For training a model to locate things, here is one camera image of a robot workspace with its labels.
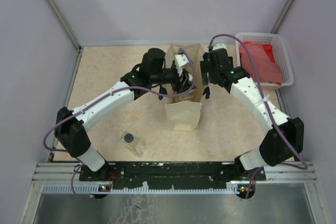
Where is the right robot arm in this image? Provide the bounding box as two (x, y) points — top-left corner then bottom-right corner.
(200, 48), (304, 180)

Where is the amber bottle white cap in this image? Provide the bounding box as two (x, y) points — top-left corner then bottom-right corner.
(173, 91), (194, 103)

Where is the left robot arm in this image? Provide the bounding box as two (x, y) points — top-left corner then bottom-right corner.
(54, 48), (196, 180)

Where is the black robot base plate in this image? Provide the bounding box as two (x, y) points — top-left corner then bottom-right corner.
(79, 161), (266, 197)

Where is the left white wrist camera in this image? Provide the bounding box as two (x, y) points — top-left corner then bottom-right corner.
(174, 54), (190, 76)

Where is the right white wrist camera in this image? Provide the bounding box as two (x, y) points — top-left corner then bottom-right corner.
(208, 43), (227, 51)

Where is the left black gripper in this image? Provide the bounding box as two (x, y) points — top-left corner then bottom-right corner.
(151, 65), (197, 94)

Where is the beige canvas bag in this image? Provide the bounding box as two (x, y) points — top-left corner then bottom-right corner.
(163, 44), (208, 131)

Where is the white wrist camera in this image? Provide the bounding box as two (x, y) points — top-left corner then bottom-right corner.
(208, 43), (227, 51)
(174, 54), (190, 76)

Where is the clear bottle black cap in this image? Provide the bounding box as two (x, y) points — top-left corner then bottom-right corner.
(120, 132), (145, 157)

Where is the aluminium rail frame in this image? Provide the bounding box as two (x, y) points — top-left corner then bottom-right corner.
(32, 162), (317, 199)

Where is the pink red cloth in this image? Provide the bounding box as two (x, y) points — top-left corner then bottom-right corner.
(239, 41), (283, 85)

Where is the white plastic basket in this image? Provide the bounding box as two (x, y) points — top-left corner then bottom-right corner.
(235, 32), (294, 90)

